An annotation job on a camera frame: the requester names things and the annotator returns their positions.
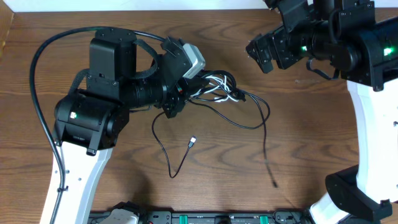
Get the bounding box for white usb cable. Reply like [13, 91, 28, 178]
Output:
[189, 74, 240, 103]

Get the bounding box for black usb cable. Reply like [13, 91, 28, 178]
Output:
[186, 70, 278, 189]

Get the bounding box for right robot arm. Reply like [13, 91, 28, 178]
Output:
[246, 0, 397, 223]

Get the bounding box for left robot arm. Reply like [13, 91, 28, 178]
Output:
[40, 26, 208, 223]

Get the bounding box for cardboard box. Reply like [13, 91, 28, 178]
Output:
[0, 0, 14, 58]

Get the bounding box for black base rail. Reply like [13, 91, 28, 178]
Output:
[88, 210, 312, 224]

